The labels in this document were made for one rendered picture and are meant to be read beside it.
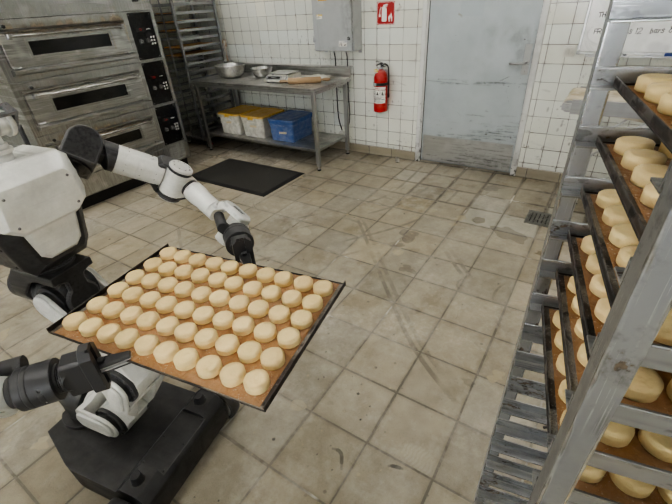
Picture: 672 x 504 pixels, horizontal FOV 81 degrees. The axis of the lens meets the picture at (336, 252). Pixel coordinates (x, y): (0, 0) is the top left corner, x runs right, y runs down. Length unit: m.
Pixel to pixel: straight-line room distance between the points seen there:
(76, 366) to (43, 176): 0.52
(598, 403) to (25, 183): 1.21
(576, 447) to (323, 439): 1.47
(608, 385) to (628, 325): 0.08
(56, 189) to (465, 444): 1.75
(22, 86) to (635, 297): 4.31
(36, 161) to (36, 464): 1.46
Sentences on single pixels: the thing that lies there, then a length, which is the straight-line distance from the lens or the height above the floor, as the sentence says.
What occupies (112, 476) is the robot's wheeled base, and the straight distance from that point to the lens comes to 1.89.
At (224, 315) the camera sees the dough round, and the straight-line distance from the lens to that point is 0.96.
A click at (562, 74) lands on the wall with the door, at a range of 4.21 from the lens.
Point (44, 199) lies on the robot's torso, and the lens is 1.26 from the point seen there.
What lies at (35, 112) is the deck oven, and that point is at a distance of 4.37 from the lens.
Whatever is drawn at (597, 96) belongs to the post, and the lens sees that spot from 0.80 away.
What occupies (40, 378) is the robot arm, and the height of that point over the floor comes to 1.04.
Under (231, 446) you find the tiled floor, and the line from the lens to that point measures 1.98.
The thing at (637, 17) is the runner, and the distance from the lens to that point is 0.78.
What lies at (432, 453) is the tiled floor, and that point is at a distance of 1.90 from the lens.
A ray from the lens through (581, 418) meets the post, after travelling 0.51.
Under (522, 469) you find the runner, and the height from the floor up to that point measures 0.41.
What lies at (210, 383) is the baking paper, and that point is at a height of 1.00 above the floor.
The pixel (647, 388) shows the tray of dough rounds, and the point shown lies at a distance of 0.58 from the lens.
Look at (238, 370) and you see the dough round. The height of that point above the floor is 1.02.
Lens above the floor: 1.63
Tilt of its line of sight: 33 degrees down
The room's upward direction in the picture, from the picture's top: 4 degrees counter-clockwise
